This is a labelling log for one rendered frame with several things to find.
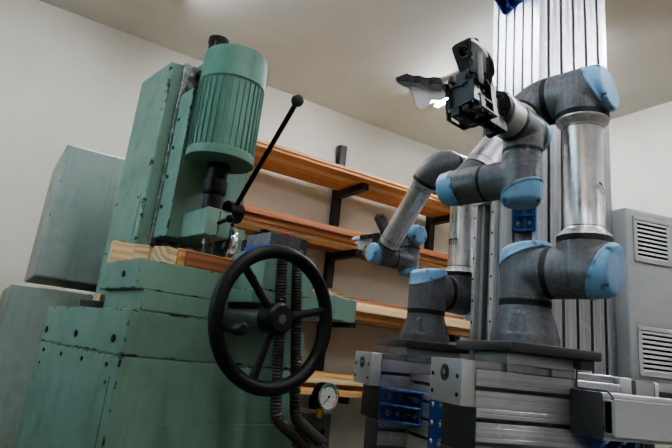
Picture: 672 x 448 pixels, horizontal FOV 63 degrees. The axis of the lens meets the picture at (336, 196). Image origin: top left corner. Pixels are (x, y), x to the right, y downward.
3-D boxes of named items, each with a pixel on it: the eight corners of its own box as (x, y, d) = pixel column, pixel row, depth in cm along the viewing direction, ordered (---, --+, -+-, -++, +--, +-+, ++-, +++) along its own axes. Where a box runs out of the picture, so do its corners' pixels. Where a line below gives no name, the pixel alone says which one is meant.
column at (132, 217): (117, 312, 139) (170, 58, 159) (88, 311, 156) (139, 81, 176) (197, 322, 153) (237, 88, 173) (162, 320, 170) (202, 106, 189)
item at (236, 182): (219, 201, 162) (227, 153, 166) (204, 205, 169) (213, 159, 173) (244, 208, 167) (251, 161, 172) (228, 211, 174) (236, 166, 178)
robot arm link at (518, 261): (514, 304, 135) (515, 250, 139) (568, 305, 126) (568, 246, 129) (487, 297, 127) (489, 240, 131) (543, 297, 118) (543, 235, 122)
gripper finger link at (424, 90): (397, 101, 93) (450, 106, 94) (396, 72, 95) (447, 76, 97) (392, 111, 96) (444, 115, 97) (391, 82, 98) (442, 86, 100)
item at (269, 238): (268, 248, 121) (271, 224, 122) (241, 252, 129) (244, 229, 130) (314, 260, 129) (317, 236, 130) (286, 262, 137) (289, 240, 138)
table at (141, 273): (154, 286, 101) (160, 253, 103) (96, 288, 124) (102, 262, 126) (382, 324, 139) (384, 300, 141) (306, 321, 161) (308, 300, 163)
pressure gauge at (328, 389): (316, 419, 125) (320, 381, 127) (306, 417, 128) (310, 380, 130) (337, 419, 129) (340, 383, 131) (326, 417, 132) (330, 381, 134)
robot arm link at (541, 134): (555, 156, 108) (555, 116, 111) (527, 137, 101) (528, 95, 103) (518, 163, 114) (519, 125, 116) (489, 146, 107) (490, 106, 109)
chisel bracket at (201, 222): (202, 239, 132) (208, 205, 135) (176, 244, 143) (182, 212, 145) (229, 246, 137) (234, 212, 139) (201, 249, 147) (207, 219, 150)
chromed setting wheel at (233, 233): (227, 264, 149) (234, 219, 153) (205, 266, 158) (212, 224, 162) (237, 266, 151) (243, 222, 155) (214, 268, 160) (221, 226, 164)
